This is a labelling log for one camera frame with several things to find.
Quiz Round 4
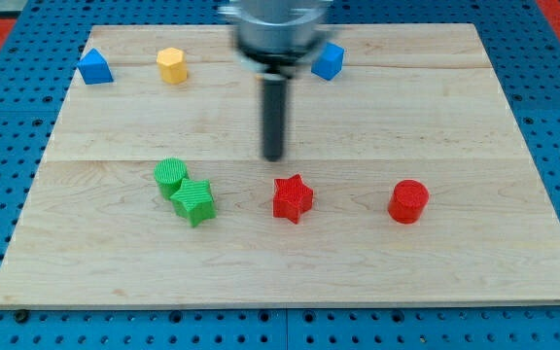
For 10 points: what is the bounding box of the red star block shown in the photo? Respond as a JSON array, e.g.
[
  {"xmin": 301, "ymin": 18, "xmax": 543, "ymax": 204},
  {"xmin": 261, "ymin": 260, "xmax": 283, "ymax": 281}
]
[{"xmin": 272, "ymin": 174, "xmax": 314, "ymax": 224}]

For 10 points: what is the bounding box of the light wooden board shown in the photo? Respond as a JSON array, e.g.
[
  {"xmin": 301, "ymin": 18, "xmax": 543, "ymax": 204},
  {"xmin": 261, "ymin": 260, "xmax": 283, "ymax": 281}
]
[{"xmin": 0, "ymin": 23, "xmax": 560, "ymax": 310}]

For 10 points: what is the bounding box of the yellow hexagon block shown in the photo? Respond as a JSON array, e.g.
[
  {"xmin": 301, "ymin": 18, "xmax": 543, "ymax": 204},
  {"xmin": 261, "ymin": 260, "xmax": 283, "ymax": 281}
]
[{"xmin": 156, "ymin": 48, "xmax": 188, "ymax": 85}]

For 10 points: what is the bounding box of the blue triangular block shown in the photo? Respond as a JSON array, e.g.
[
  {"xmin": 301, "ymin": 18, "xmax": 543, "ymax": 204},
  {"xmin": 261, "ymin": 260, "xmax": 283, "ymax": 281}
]
[{"xmin": 77, "ymin": 49, "xmax": 114, "ymax": 85}]

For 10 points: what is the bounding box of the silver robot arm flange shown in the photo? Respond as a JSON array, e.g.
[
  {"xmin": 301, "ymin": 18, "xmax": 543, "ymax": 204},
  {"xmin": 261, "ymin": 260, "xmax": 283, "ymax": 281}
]
[{"xmin": 219, "ymin": 0, "xmax": 332, "ymax": 76}]

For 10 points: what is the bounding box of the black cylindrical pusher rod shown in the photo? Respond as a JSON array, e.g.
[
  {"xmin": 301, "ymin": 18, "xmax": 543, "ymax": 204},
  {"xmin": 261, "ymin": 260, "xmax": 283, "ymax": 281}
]
[{"xmin": 262, "ymin": 73, "xmax": 287, "ymax": 161}]

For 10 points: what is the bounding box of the red cylinder block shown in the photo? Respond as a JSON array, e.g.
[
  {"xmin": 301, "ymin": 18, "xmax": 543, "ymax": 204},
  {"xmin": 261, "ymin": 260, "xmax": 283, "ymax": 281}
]
[{"xmin": 387, "ymin": 179, "xmax": 430, "ymax": 225}]

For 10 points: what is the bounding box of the green star block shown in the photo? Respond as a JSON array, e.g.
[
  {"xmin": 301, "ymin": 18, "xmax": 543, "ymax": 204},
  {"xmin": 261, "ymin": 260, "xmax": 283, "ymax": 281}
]
[{"xmin": 169, "ymin": 179, "xmax": 216, "ymax": 228}]

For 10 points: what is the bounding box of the blue cube block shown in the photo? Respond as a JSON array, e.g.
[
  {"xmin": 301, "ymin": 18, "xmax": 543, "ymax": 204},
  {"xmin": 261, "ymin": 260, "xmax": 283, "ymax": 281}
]
[{"xmin": 310, "ymin": 43, "xmax": 345, "ymax": 81}]

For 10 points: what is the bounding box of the green cylinder block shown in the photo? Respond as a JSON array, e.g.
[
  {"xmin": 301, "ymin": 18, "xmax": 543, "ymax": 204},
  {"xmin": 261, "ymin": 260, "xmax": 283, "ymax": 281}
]
[{"xmin": 154, "ymin": 157, "xmax": 189, "ymax": 199}]

